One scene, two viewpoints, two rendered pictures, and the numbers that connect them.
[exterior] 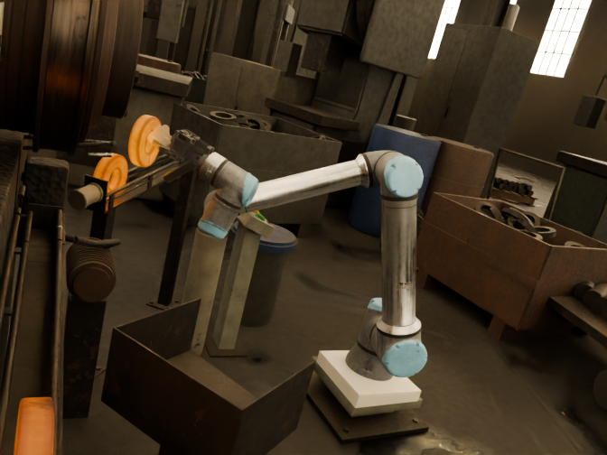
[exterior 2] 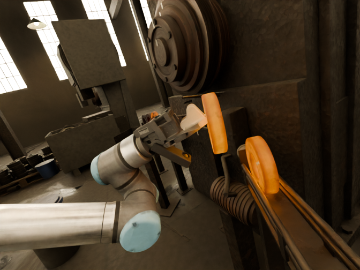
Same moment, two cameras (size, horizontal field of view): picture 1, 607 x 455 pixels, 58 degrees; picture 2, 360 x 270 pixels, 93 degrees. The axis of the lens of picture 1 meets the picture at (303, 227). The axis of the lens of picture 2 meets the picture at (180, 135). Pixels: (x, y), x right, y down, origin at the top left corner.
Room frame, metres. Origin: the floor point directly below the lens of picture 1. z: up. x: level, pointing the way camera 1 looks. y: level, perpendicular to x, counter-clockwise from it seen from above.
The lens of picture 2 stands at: (2.04, 0.45, 0.98)
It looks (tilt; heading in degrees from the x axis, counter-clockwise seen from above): 17 degrees down; 182
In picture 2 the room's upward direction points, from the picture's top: 17 degrees counter-clockwise
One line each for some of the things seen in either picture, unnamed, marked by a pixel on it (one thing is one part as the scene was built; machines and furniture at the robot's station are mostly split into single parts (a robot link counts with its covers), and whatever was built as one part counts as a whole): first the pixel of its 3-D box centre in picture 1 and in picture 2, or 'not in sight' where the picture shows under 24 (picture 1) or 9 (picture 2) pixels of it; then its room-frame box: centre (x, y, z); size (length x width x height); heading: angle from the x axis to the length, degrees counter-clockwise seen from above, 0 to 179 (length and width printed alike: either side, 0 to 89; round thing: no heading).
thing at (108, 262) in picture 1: (81, 329); (245, 235); (1.46, 0.58, 0.27); 0.22 x 0.13 x 0.53; 27
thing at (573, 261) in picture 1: (506, 262); not in sight; (3.36, -1.31, 0.33); 0.93 x 0.73 x 0.66; 34
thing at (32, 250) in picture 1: (41, 246); not in sight; (1.12, 0.56, 0.66); 0.19 x 0.07 x 0.01; 27
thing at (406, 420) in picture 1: (359, 394); not in sight; (1.87, -0.38, 0.04); 0.40 x 0.40 x 0.08; 31
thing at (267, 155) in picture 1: (243, 168); not in sight; (3.87, 0.53, 0.39); 1.03 x 0.83 x 0.77; 132
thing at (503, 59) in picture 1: (460, 125); not in sight; (6.15, -1.39, 1.00); 0.80 x 0.63 x 2.00; 32
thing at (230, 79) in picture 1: (250, 119); not in sight; (5.59, 0.80, 0.55); 1.10 x 0.53 x 1.10; 47
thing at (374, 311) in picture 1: (384, 324); not in sight; (1.87, -0.38, 0.35); 0.17 x 0.15 x 0.18; 13
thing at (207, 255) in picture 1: (199, 292); not in sight; (1.94, 0.33, 0.26); 0.12 x 0.12 x 0.52
